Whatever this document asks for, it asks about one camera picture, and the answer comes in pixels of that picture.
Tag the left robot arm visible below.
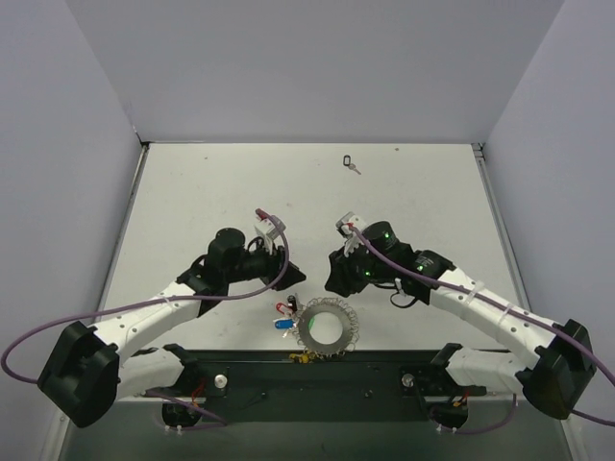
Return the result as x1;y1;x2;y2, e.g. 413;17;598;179
37;228;307;428

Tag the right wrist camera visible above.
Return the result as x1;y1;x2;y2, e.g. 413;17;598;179
335;211;368;238

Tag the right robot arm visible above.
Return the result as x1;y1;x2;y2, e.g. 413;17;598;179
325;213;597;420

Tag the blue key tag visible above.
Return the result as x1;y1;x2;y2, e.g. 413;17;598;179
274;318;294;330

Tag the black key tag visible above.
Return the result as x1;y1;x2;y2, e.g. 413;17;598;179
286;295;298;313

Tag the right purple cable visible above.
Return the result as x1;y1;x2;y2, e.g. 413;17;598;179
343;225;615;436

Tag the purple cable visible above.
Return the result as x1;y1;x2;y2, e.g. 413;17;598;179
2;213;289;431
343;225;615;436

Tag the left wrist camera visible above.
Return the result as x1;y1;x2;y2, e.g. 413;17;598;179
254;208;286;250

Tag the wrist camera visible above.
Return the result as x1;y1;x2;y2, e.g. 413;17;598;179
335;211;368;238
254;208;286;250

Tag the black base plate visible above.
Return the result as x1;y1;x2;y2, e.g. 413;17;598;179
159;351;486;424

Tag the loose key with black tag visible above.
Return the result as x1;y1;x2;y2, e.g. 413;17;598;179
343;155;361;175

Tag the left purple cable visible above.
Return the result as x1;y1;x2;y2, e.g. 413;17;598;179
2;213;289;431

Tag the aluminium frame rail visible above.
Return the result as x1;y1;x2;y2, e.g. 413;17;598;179
57;378;576;424

